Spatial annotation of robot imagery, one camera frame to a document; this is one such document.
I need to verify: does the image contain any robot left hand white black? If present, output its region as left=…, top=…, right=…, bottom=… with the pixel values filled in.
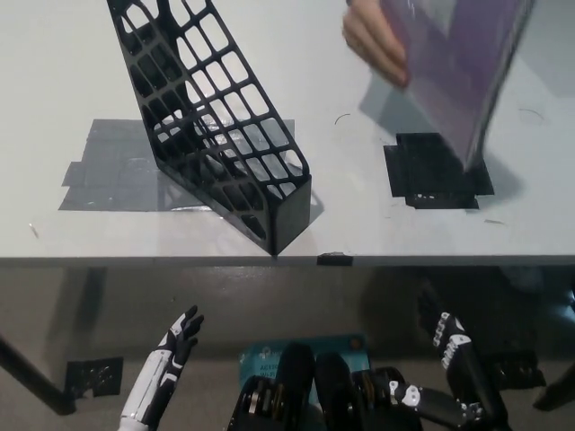
left=119, top=304, right=206, bottom=422

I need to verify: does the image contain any person's bare hand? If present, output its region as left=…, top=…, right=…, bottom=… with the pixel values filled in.
left=341, top=3, right=412, bottom=87

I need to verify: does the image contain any robot right hand white black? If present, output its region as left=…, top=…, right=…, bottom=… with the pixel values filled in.
left=416, top=286, right=473, bottom=374

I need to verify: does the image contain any purple spiral notebook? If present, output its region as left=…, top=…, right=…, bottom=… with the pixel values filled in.
left=376, top=0, right=538, bottom=174

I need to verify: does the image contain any black lattice magazine stand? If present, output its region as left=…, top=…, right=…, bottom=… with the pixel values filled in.
left=106, top=0, right=314, bottom=258

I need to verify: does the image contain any black floor tape patch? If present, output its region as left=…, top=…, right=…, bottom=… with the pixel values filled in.
left=65, top=356, right=125, bottom=399
left=482, top=349, right=548, bottom=388

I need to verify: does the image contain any black table leg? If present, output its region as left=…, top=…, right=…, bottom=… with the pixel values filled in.
left=0, top=334, right=76, bottom=415
left=533, top=358, right=575, bottom=410

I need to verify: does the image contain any square black tape patch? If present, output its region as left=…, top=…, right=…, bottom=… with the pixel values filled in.
left=383, top=132, right=495, bottom=211

